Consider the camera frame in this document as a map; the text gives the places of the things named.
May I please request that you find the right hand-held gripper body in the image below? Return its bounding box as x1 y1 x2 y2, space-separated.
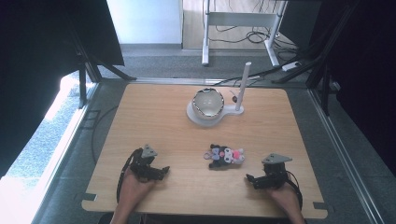
261 152 294 189

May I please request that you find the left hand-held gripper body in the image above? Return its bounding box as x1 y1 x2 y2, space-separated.
128 144 159 183

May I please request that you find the person's left hand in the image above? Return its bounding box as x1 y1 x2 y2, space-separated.
119 173 157 207

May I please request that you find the shiny metal bowl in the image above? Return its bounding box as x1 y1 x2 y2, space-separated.
191 87 226 121

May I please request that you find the white stand with round base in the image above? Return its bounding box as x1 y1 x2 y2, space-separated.
185 61 253 128

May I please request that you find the white power strip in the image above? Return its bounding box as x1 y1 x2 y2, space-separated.
281 61 303 72

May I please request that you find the black tripod stand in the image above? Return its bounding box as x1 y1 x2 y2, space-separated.
271 34 332 117
66 27 138 110

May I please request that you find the black curtain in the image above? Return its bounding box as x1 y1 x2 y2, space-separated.
306 0 396 178
0 0 125 179

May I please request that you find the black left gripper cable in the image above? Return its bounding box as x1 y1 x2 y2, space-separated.
116 147 144 203

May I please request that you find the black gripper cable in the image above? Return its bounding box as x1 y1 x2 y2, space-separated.
116 147 144 203
285 170 304 210

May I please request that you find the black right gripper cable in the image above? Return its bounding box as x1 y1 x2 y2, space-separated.
285 170 304 210

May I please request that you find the black and pink plush keychain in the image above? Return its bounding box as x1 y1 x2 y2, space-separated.
204 143 247 171

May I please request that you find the thin black floor cable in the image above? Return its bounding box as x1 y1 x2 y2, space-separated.
91 105 120 165

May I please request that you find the black floor cables bundle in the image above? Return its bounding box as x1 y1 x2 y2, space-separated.
207 0 300 54

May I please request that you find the white metal desk frame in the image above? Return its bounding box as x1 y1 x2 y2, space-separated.
201 0 288 68

